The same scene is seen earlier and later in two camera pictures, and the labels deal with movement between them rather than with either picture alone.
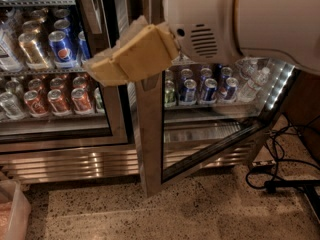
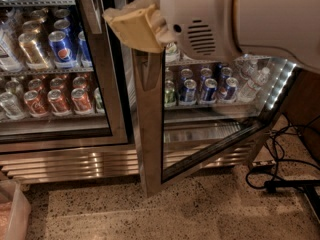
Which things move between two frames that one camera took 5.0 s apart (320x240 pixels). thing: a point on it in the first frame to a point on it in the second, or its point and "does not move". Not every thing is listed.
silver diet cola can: (10, 106) does not move
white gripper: (200, 15) to (196, 15)
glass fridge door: (188, 110) does not move
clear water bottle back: (248, 68) does not move
